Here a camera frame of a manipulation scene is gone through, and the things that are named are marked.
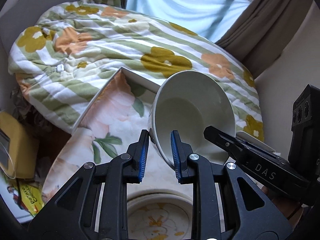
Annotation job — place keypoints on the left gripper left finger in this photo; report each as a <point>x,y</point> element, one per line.
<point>127,168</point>

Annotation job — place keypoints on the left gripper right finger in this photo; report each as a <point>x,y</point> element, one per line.
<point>194,169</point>

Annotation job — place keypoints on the duck cartoon plate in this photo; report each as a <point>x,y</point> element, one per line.
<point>159,215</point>

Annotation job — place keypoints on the white ribbed bowl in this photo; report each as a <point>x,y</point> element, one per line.
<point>188,102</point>

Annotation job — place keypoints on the person's right hand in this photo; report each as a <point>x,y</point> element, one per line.
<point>292,211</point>

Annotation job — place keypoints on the cream floral tablecloth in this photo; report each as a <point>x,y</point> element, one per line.
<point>158,175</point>

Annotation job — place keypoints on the white rectangular tray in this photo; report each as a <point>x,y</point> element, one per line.
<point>115,117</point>

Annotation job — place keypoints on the potato chips bag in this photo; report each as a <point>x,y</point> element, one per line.
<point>26,196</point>

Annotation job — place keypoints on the yellow container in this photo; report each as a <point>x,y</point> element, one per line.
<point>18,148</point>

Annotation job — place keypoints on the floral striped quilt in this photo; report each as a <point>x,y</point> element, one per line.
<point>74,48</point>

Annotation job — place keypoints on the brown curtain right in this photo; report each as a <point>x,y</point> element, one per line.
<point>263,30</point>

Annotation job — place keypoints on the light blue sheer curtain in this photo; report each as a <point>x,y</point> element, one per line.
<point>208,18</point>

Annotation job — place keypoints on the grey headboard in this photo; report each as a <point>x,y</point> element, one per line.
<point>23,14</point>

